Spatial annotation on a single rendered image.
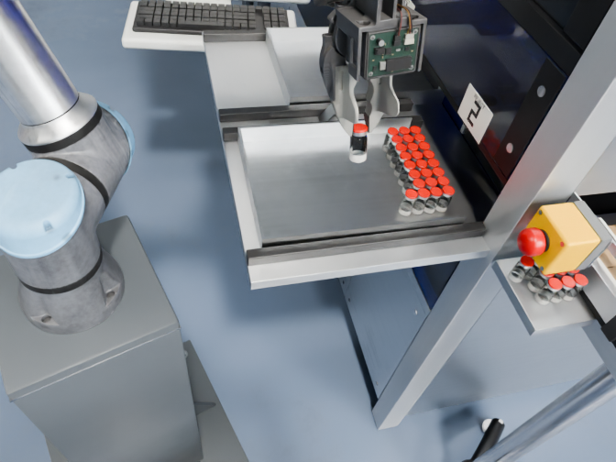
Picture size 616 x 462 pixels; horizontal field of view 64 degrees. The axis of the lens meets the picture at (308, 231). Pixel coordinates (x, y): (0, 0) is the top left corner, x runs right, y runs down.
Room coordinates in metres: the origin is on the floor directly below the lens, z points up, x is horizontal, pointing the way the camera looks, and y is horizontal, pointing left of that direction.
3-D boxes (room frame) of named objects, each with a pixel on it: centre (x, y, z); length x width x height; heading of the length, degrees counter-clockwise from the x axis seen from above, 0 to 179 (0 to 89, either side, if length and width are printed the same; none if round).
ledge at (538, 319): (0.49, -0.40, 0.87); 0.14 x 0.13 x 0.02; 111
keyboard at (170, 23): (1.24, 0.34, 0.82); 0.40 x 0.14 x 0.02; 103
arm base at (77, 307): (0.39, 0.35, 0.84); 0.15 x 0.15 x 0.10
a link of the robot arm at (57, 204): (0.39, 0.35, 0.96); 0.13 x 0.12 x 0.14; 1
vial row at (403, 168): (0.68, -0.15, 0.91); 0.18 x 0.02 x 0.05; 21
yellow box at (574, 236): (0.49, -0.35, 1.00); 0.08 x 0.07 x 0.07; 111
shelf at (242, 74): (0.81, -0.03, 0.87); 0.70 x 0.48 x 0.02; 21
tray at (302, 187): (0.64, -0.05, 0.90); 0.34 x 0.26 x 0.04; 111
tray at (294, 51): (1.00, -0.03, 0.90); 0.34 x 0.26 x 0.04; 111
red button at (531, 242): (0.47, -0.31, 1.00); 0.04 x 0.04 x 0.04; 21
